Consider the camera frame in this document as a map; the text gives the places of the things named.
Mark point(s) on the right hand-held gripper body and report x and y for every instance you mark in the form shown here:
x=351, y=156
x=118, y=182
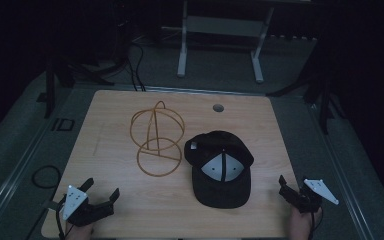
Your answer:
x=313, y=196

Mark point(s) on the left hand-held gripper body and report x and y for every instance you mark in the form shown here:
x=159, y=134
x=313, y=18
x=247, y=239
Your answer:
x=75, y=201

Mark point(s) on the black baseball cap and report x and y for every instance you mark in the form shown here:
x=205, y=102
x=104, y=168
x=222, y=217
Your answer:
x=218, y=191

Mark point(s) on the person's left hand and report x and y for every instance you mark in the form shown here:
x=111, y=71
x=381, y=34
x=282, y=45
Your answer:
x=80, y=232

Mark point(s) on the person's right hand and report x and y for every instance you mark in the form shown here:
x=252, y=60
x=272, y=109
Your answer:
x=300, y=226

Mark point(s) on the black tripod stand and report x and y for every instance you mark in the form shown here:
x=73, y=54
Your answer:
x=50, y=90
x=323, y=96

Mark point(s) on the grey round table grommet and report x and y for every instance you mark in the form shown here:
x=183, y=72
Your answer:
x=218, y=107

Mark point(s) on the white metal desk frame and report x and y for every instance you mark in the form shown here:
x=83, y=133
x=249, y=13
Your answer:
x=220, y=26

